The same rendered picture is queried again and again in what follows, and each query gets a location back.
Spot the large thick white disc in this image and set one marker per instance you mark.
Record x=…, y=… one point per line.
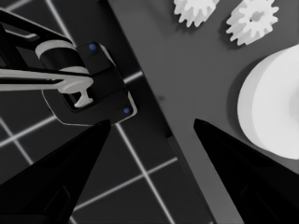
x=274, y=109

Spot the white toothed gear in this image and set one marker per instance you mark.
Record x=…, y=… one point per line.
x=196, y=12
x=249, y=28

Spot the dark robot body block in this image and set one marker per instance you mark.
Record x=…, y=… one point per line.
x=106, y=84

